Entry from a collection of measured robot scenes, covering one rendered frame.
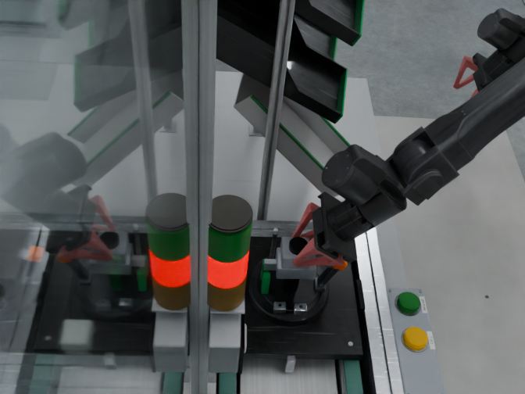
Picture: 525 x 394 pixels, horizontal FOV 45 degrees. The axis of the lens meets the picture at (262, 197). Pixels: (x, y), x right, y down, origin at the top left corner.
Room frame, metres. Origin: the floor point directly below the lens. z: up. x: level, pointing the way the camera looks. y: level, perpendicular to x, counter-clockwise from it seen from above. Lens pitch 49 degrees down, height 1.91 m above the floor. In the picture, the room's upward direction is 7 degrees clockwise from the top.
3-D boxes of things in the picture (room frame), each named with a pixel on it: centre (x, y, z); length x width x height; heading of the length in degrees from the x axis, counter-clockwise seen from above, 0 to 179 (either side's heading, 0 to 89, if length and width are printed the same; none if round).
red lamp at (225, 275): (0.41, 0.03, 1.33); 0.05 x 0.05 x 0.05
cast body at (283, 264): (0.60, -0.06, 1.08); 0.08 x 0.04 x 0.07; 96
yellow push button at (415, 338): (0.55, -0.29, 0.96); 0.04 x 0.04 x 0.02
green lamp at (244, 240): (0.41, 0.03, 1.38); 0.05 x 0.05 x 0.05
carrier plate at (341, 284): (0.61, -0.06, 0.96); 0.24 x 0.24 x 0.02; 6
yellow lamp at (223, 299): (0.41, 0.03, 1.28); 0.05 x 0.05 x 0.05
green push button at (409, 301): (0.62, -0.28, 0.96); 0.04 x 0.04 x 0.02
